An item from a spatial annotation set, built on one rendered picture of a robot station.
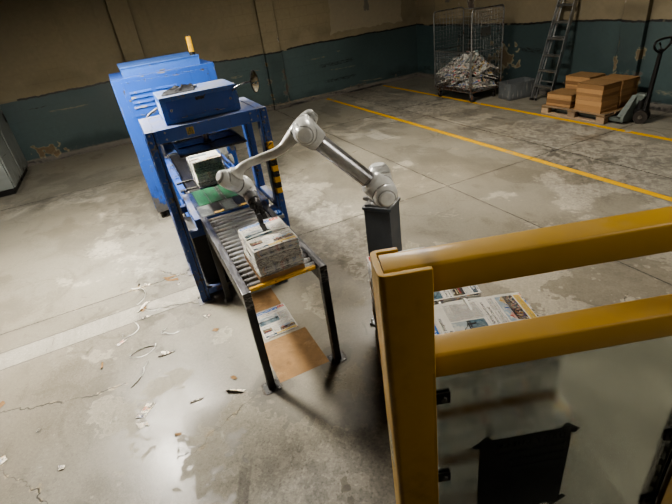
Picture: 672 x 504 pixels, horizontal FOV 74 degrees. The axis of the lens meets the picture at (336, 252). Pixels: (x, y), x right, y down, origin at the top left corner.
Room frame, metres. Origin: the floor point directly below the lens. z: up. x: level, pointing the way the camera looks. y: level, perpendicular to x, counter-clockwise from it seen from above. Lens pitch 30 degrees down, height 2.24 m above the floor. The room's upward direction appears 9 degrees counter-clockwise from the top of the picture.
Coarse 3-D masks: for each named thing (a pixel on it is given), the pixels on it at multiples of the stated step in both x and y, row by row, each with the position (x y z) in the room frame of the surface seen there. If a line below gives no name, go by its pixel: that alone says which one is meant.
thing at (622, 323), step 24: (576, 312) 0.66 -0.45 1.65; (600, 312) 0.65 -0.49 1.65; (624, 312) 0.64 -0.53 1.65; (648, 312) 0.63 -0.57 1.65; (456, 336) 0.65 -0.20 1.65; (480, 336) 0.64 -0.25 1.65; (504, 336) 0.63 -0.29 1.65; (528, 336) 0.62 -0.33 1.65; (552, 336) 0.61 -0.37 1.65; (576, 336) 0.61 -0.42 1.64; (600, 336) 0.61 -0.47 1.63; (624, 336) 0.62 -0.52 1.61; (648, 336) 0.62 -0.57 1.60; (456, 360) 0.60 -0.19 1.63; (480, 360) 0.61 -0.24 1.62; (504, 360) 0.61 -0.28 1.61; (528, 360) 0.61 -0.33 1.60
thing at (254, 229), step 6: (258, 222) 2.66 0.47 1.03; (264, 222) 2.65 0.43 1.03; (270, 222) 2.63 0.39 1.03; (276, 222) 2.62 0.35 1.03; (282, 222) 2.61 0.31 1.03; (246, 228) 2.60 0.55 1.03; (252, 228) 2.59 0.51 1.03; (258, 228) 2.57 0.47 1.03; (270, 228) 2.55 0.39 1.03; (240, 234) 2.54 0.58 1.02; (246, 234) 2.51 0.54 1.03; (252, 234) 2.50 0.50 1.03; (246, 252) 2.53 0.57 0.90
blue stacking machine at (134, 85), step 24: (192, 48) 6.01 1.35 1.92; (120, 72) 6.21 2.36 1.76; (144, 72) 5.71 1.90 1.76; (168, 72) 5.71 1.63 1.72; (192, 72) 5.81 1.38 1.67; (120, 96) 5.50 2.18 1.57; (144, 96) 5.58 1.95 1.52; (144, 144) 5.52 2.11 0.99; (168, 144) 6.13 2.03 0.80; (144, 168) 5.49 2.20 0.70
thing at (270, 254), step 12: (252, 240) 2.42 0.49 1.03; (264, 240) 2.40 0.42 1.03; (276, 240) 2.37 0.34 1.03; (288, 240) 2.35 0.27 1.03; (252, 252) 2.29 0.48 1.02; (264, 252) 2.29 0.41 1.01; (276, 252) 2.32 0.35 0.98; (288, 252) 2.34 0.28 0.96; (300, 252) 2.36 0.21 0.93; (264, 264) 2.28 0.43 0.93; (276, 264) 2.31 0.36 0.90; (288, 264) 2.33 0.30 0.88; (264, 276) 2.28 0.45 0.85
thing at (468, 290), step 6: (456, 288) 1.58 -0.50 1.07; (462, 288) 1.58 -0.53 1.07; (468, 288) 1.57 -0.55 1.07; (474, 288) 1.57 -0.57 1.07; (438, 294) 1.56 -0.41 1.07; (444, 294) 1.55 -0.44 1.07; (450, 294) 1.55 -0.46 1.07; (456, 294) 1.54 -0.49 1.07; (462, 294) 1.54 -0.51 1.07; (468, 294) 1.53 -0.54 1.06; (438, 300) 1.52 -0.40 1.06
